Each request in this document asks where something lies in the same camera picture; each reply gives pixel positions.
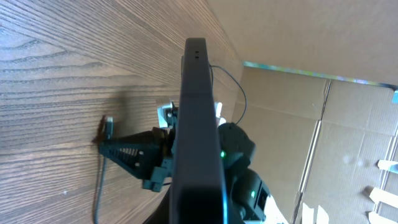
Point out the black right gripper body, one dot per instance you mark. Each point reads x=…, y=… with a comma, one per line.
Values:
x=161, y=156

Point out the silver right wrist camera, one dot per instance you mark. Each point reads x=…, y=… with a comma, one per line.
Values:
x=165, y=115

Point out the brown cardboard backdrop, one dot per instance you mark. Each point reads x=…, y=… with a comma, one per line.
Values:
x=319, y=99

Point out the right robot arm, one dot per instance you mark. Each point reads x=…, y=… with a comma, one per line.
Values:
x=250, y=200

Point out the blue Samsung Galaxy smartphone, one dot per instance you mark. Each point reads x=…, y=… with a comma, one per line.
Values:
x=198, y=191

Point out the white power strip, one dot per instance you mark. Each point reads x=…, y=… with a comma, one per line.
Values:
x=218, y=109

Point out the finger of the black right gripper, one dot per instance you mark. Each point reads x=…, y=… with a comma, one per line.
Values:
x=99, y=137
x=137, y=154

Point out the white charger plug adapter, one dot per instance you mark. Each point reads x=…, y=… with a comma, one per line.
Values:
x=220, y=121

